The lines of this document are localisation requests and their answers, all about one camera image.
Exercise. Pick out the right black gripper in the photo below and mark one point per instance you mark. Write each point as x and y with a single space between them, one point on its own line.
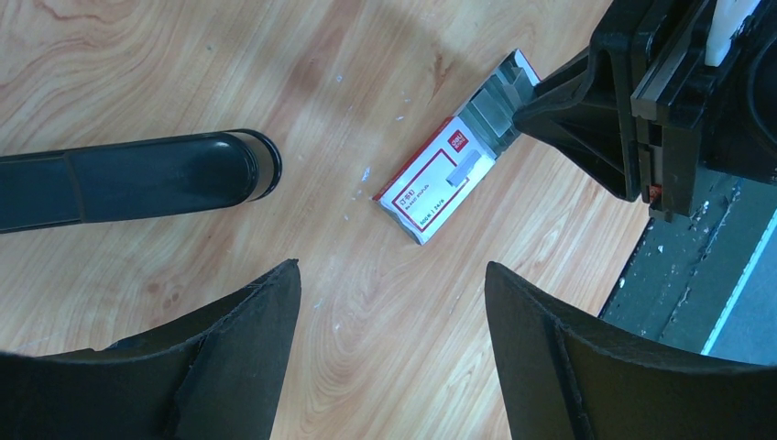
644 108

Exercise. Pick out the red white staple box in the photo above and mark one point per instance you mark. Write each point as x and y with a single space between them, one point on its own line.
423 194

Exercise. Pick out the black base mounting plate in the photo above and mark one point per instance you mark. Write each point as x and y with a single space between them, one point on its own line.
681 275

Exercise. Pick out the black stapler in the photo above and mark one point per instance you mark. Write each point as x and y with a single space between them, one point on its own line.
137 180

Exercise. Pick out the aluminium frame rail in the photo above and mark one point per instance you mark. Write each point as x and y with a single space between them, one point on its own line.
745 331

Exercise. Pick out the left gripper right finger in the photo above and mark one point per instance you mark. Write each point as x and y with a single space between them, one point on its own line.
565 374

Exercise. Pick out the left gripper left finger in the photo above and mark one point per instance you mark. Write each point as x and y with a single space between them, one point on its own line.
214 373

